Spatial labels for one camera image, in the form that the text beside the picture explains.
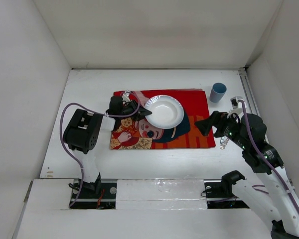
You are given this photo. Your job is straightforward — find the blue cup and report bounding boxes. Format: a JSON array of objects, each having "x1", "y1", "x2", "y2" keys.
[{"x1": 210, "y1": 83, "x2": 227, "y2": 103}]

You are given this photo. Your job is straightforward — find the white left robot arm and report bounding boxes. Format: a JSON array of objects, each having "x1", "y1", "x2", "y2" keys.
[{"x1": 59, "y1": 94, "x2": 152, "y2": 198}]

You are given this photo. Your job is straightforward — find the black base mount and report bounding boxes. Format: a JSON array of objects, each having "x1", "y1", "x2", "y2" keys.
[
  {"x1": 68, "y1": 175, "x2": 117, "y2": 210},
  {"x1": 200, "y1": 170, "x2": 249, "y2": 209}
]

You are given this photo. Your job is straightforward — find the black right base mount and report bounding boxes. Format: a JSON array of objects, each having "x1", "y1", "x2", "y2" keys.
[{"x1": 200, "y1": 170, "x2": 249, "y2": 209}]

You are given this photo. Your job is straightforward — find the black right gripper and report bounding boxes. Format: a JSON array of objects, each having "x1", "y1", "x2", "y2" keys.
[{"x1": 194, "y1": 110, "x2": 249, "y2": 149}]

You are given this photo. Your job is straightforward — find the aluminium rail on right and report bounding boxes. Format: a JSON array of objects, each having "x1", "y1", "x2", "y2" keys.
[{"x1": 238, "y1": 67, "x2": 260, "y2": 116}]

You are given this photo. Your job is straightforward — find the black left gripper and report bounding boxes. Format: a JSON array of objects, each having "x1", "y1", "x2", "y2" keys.
[{"x1": 118, "y1": 99, "x2": 151, "y2": 121}]

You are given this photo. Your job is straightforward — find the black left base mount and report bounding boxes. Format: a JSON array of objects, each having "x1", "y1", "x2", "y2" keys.
[{"x1": 68, "y1": 175, "x2": 117, "y2": 210}]

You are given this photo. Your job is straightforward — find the white blue-rimmed plate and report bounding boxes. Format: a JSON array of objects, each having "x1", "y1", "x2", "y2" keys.
[{"x1": 144, "y1": 95, "x2": 184, "y2": 129}]

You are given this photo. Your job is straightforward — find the silver table knife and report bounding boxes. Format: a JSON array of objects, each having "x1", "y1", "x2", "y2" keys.
[{"x1": 220, "y1": 136, "x2": 230, "y2": 150}]

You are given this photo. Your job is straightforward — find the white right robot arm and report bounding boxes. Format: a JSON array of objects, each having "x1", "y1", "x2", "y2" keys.
[{"x1": 195, "y1": 111, "x2": 299, "y2": 239}]

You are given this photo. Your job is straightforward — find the red patterned cloth placemat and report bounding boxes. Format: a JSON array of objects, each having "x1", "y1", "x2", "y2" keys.
[{"x1": 107, "y1": 89, "x2": 216, "y2": 150}]

